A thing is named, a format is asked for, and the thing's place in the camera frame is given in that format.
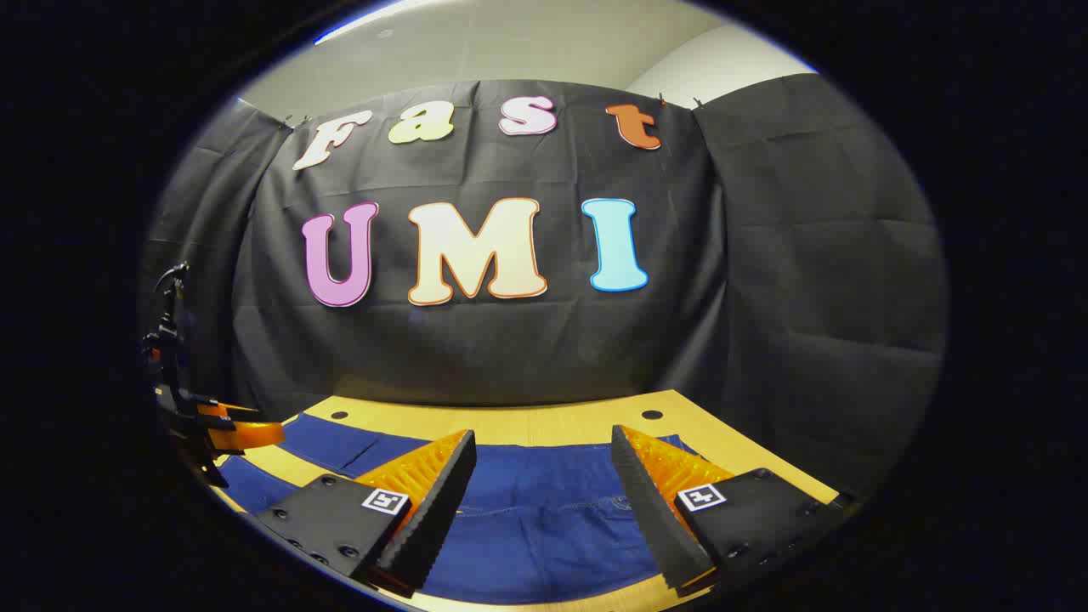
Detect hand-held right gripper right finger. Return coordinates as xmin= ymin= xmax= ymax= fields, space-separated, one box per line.
xmin=610 ymin=424 xmax=855 ymax=594

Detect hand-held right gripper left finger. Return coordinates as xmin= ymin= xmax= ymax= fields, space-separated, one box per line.
xmin=253 ymin=429 xmax=478 ymax=598

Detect blue denim jeans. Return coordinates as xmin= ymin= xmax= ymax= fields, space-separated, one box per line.
xmin=217 ymin=414 xmax=706 ymax=606

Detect black backdrop cloth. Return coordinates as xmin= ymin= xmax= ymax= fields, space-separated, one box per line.
xmin=139 ymin=74 xmax=949 ymax=502

